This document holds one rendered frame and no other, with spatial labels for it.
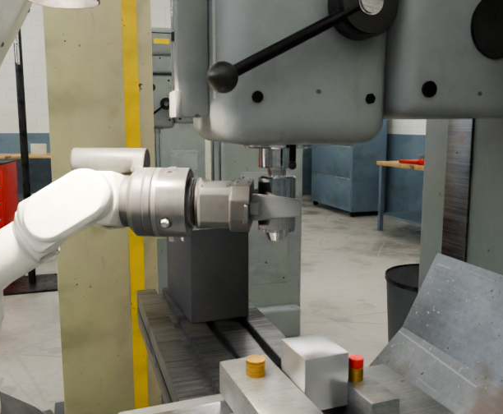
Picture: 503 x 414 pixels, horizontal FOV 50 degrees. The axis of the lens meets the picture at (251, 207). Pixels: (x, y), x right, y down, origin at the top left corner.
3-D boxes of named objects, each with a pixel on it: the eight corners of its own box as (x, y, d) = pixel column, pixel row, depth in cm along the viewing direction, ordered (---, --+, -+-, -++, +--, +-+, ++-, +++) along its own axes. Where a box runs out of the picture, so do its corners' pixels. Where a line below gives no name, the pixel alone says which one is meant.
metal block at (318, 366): (304, 414, 57) (305, 360, 56) (280, 388, 62) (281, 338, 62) (347, 405, 59) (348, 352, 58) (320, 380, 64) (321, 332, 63)
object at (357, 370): (353, 383, 58) (353, 361, 58) (345, 377, 60) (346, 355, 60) (366, 380, 59) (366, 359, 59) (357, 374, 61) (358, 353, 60)
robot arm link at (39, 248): (117, 203, 64) (19, 263, 64) (137, 212, 73) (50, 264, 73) (91, 157, 65) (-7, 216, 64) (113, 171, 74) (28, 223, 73)
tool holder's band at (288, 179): (286, 181, 71) (287, 173, 71) (302, 184, 67) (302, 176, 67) (252, 181, 70) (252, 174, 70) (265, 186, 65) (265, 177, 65)
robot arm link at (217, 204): (249, 172, 62) (145, 170, 63) (248, 254, 63) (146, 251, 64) (254, 163, 74) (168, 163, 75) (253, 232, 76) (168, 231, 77)
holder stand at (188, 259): (191, 324, 106) (189, 223, 103) (167, 292, 126) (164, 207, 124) (249, 316, 110) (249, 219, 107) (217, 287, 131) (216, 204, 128)
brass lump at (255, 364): (250, 379, 59) (250, 364, 59) (242, 371, 61) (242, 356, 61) (268, 376, 60) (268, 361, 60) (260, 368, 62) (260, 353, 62)
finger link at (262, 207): (301, 220, 67) (250, 219, 67) (301, 194, 66) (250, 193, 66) (301, 223, 65) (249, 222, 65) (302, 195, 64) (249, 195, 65)
